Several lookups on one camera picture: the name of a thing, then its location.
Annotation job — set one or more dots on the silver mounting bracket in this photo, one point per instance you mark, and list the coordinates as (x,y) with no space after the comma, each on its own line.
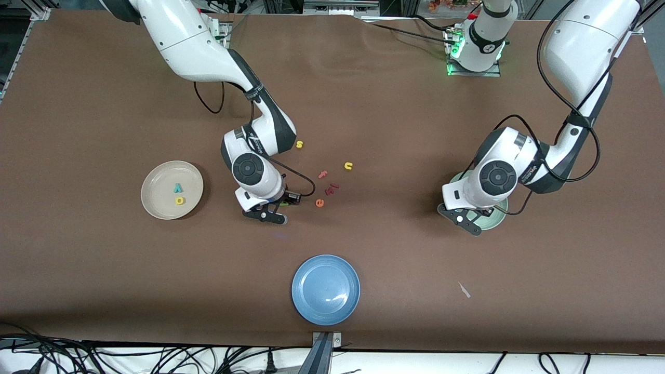
(337,340)

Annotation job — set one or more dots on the beige brown round plate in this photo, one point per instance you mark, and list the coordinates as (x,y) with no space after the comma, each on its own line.
(161,197)

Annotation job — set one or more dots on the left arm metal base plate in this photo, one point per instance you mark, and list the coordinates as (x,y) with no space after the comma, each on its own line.
(488,74)

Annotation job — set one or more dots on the silver aluminium frame bar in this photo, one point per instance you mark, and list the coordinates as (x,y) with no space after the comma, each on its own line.
(39,15)
(636,26)

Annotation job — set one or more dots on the brown table cover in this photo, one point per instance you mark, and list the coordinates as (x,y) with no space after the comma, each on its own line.
(104,285)

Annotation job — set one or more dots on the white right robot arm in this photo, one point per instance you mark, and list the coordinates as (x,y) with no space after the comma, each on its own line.
(182,36)

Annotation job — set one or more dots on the blue round plate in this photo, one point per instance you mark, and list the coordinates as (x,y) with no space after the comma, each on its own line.
(326,290)

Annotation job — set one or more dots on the light green round plate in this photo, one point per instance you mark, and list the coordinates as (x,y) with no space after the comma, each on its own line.
(496,218)

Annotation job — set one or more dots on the grey box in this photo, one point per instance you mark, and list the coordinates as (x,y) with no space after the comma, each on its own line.
(340,8)

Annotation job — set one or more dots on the black power plug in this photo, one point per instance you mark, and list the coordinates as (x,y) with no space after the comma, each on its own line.
(270,363)

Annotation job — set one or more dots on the orange decoration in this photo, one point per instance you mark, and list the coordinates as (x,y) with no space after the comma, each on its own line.
(447,4)

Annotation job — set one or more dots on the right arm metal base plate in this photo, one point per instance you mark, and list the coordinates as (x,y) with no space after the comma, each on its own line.
(223,36)

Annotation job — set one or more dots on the white paper scrap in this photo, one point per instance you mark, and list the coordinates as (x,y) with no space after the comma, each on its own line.
(464,290)

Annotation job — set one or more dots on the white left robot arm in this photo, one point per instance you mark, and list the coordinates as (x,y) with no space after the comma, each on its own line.
(582,47)

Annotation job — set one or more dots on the grey camera mount pole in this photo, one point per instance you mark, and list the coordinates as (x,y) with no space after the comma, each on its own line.
(318,358)

